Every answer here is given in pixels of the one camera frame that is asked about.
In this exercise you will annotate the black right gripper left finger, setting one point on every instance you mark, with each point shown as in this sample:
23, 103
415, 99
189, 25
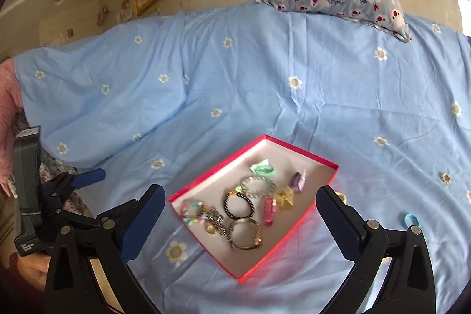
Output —
114, 238

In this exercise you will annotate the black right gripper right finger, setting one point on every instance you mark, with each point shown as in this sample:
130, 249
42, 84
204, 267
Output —
409, 284

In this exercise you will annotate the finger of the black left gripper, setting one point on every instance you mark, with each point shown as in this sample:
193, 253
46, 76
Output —
55, 193

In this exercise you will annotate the yellow hair claw clip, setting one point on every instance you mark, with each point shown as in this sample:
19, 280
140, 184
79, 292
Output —
285, 198

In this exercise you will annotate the pink hair clip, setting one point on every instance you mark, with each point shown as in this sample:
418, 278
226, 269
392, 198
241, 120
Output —
269, 210

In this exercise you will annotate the person's left hand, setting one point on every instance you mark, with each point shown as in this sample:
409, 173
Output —
34, 268

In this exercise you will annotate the pink blanket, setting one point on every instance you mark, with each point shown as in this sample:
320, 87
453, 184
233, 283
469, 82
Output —
10, 106

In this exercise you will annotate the red shallow cardboard box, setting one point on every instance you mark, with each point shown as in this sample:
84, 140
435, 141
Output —
223, 208

